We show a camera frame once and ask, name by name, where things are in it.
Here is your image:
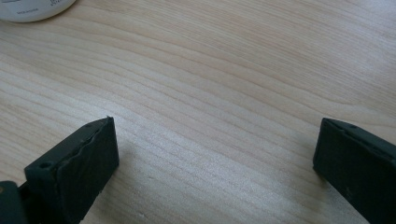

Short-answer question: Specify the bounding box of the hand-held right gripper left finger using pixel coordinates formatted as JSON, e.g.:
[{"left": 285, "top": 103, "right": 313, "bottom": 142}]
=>
[{"left": 23, "top": 116, "right": 120, "bottom": 224}]

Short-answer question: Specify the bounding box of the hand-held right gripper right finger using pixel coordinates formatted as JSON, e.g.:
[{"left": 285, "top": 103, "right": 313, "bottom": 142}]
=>
[{"left": 312, "top": 117, "right": 396, "bottom": 224}]

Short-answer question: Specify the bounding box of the white round container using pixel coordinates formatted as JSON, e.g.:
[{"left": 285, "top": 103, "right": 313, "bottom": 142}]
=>
[{"left": 0, "top": 0, "right": 78, "bottom": 23}]

